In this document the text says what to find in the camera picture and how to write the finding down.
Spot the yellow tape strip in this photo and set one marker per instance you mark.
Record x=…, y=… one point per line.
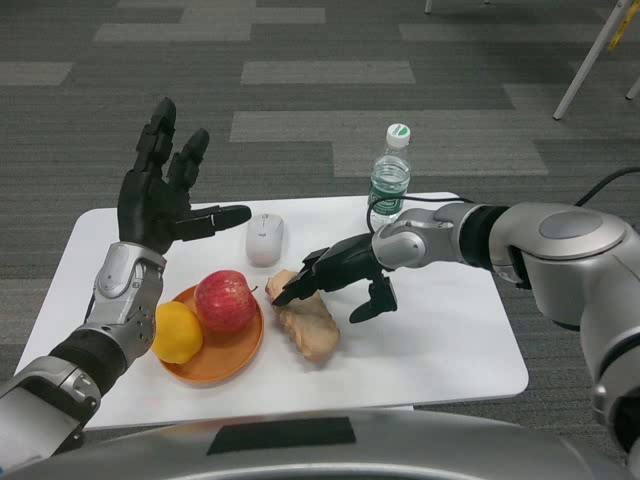
x=619, y=25

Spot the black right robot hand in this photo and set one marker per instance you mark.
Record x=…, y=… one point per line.
x=345, y=262

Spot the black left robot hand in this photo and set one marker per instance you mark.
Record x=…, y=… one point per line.
x=150, y=210

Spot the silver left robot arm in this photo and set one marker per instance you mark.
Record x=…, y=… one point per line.
x=125, y=285

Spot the yellow lemon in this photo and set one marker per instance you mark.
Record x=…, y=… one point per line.
x=177, y=332

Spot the clear water bottle green label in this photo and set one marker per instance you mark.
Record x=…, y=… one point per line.
x=390, y=175

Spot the white computer mouse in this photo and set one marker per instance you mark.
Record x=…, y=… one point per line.
x=265, y=240

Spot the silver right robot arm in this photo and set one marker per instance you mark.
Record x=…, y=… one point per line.
x=550, y=250

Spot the orange round plate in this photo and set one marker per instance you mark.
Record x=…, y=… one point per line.
x=230, y=360

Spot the ridged brown bread loaf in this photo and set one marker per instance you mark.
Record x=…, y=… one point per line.
x=310, y=330

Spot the red apple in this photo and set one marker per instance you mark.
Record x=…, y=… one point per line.
x=225, y=302

